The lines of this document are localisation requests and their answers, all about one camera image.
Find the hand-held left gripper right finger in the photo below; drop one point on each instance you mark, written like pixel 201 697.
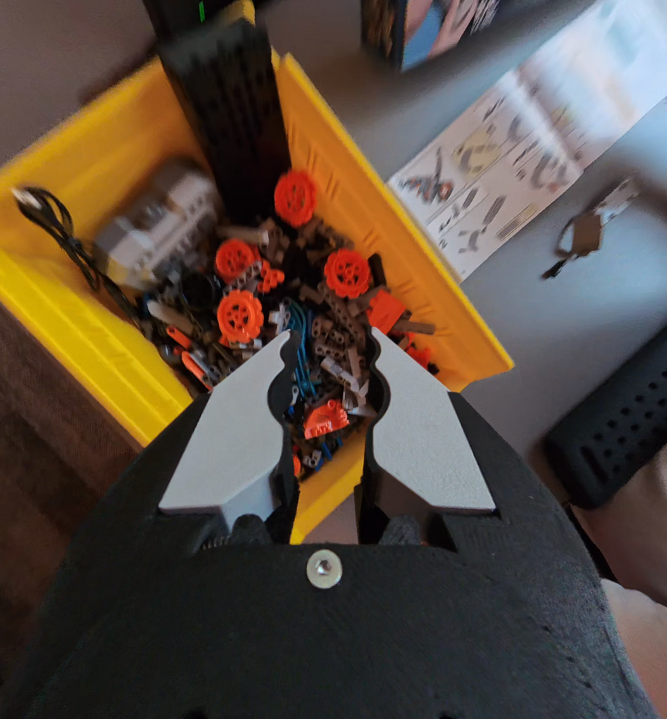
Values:
pixel 429 449

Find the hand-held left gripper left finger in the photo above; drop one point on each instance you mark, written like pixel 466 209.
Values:
pixel 226 449

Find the pile of building pieces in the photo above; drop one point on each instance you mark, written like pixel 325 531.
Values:
pixel 333 331

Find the yellow plastic bin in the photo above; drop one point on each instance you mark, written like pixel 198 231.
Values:
pixel 333 168

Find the light grey curved beam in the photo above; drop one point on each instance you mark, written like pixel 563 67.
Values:
pixel 617 203

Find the assembly instruction booklet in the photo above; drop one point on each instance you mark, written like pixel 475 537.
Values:
pixel 535 140

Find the robot kit box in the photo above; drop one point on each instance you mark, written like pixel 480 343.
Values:
pixel 423 33

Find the grey desk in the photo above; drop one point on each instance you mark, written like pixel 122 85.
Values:
pixel 535 337

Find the orange curved panel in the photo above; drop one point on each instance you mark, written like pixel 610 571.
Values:
pixel 325 421

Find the orange gear wheel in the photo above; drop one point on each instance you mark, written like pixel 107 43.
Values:
pixel 239 315
pixel 347 273
pixel 235 261
pixel 295 197

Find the orange wedge panel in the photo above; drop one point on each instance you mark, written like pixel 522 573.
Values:
pixel 386 312

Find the black spoked wheel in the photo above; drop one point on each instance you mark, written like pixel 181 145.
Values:
pixel 201 292

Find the black perforated block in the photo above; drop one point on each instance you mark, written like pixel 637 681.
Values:
pixel 620 421

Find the person's leg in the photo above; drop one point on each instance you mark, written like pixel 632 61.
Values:
pixel 648 533
pixel 659 663

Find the grey motor block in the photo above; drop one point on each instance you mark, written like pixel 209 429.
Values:
pixel 153 224

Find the black perforated plate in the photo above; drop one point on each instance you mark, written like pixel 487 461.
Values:
pixel 226 112

